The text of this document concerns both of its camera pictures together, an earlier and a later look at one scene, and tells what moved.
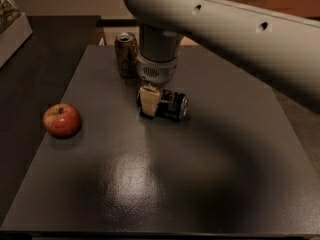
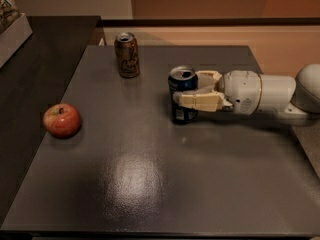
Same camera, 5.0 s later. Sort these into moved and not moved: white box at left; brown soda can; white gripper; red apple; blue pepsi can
Moved: white gripper; blue pepsi can
Not moved: brown soda can; red apple; white box at left
